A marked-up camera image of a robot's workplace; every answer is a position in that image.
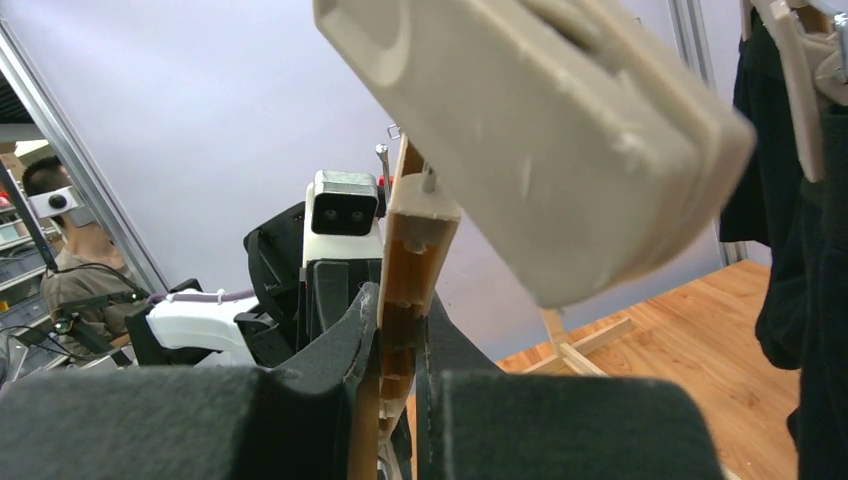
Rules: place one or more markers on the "wooden hanger with black underwear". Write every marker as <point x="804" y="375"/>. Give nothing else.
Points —
<point x="811" y="38"/>

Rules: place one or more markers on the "wooden hanger with blue underwear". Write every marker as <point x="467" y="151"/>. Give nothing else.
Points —
<point x="580" y="145"/>

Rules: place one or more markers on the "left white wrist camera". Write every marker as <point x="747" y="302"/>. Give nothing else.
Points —
<point x="340" y="221"/>

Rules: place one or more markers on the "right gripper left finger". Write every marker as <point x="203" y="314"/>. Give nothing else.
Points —
<point x="313" y="417"/>

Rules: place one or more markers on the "black underwear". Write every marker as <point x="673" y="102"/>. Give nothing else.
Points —
<point x="802" y="325"/>

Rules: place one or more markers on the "seated person with headset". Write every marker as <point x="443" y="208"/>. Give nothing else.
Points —
<point x="89" y="264"/>

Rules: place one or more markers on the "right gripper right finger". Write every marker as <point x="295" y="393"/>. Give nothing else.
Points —
<point x="476" y="421"/>

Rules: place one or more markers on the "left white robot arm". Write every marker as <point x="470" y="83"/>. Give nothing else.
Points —
<point x="188" y="326"/>

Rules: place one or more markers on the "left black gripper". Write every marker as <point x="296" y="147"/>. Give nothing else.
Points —
<point x="298" y="300"/>

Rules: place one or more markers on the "wooden clothes rack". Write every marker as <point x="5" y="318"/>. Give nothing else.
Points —
<point x="574" y="356"/>

